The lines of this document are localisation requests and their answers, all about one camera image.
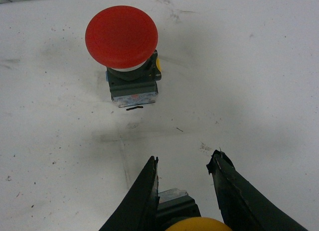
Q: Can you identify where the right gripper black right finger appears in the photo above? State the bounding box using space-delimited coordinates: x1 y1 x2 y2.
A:
206 150 306 231

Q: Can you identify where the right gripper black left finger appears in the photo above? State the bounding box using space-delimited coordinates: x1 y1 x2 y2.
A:
100 156 160 231

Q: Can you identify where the yellow mushroom push button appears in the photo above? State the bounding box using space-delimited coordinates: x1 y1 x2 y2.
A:
149 188 231 231

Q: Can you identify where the red mushroom push button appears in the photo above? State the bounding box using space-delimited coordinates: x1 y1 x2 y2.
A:
85 5 161 108

